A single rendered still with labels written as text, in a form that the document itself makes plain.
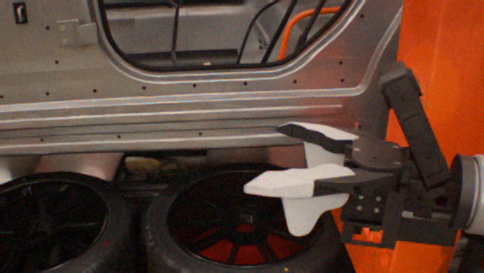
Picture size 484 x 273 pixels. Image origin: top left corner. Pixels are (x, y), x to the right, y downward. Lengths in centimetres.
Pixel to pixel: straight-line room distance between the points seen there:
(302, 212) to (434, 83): 53
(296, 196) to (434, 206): 14
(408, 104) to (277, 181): 13
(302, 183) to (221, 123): 102
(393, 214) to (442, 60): 48
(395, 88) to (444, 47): 47
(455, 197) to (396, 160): 7
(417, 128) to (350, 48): 100
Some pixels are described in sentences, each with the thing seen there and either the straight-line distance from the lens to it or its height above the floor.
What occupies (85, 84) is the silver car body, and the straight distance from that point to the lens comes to 140.
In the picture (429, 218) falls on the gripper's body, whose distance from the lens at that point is 47.
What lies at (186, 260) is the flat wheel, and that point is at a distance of 141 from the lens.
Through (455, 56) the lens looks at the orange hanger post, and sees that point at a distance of 89.
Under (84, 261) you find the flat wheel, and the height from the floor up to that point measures 51.
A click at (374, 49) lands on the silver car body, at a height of 104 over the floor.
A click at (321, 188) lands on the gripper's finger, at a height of 124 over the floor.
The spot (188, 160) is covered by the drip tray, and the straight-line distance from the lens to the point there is 283.
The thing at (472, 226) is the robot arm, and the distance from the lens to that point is 46.
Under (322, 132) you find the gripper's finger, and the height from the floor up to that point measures 124.
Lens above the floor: 146
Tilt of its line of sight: 29 degrees down
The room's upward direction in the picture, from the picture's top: straight up
